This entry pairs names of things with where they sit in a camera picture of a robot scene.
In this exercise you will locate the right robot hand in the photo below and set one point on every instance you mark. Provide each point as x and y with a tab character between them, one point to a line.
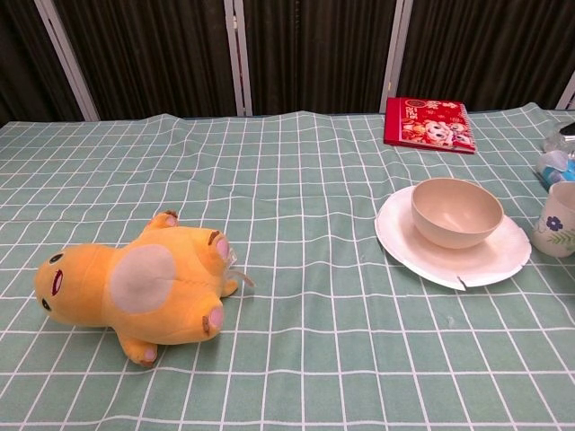
569	130

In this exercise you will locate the white cup with flower print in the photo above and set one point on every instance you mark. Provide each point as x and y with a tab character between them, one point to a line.
557	224

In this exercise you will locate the beige bowl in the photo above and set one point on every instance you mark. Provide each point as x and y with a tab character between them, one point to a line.
449	224

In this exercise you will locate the green checkered tablecloth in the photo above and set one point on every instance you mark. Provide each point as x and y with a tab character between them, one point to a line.
314	341

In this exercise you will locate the clear plastic bottle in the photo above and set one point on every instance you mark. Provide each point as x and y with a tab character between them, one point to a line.
554	143

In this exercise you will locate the blue and white package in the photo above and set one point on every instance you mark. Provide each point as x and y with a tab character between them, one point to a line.
554	167

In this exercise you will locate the dark pleated curtain panel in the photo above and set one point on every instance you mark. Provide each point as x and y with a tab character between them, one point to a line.
27	63
314	54
485	49
153	58

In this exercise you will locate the red spiral notebook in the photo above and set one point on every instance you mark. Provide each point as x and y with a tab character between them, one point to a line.
427	128

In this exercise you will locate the white paper plate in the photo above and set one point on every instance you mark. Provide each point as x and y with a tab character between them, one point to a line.
485	265

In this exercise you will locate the yellow plush toy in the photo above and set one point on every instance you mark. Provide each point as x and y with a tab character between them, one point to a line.
153	287

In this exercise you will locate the white partition post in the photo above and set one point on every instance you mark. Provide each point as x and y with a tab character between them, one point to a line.
238	58
395	49
567	96
67	63

